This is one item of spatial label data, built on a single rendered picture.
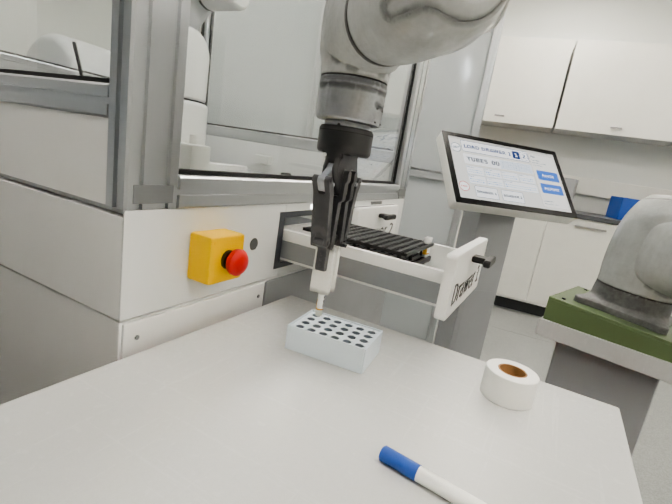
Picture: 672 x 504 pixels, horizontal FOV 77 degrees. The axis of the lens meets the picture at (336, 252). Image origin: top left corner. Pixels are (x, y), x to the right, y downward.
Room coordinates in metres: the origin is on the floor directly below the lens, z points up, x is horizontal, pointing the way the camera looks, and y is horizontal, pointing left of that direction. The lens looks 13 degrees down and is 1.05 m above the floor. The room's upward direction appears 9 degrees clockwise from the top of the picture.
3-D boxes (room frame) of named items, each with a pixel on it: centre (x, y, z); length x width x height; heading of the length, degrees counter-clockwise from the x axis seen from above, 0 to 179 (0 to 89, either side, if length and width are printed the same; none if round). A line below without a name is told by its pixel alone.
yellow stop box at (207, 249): (0.61, 0.17, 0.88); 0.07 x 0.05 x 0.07; 153
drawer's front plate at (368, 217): (1.20, -0.10, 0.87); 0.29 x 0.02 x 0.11; 153
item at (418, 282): (0.87, -0.06, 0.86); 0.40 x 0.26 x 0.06; 63
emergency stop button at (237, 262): (0.60, 0.15, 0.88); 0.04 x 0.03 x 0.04; 153
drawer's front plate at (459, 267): (0.77, -0.24, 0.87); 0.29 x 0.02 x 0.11; 153
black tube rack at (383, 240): (0.86, -0.07, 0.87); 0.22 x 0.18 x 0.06; 63
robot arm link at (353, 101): (0.60, 0.01, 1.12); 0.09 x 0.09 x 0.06
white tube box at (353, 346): (0.60, -0.02, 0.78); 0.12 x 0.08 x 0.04; 69
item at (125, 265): (1.17, 0.46, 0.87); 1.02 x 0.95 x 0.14; 153
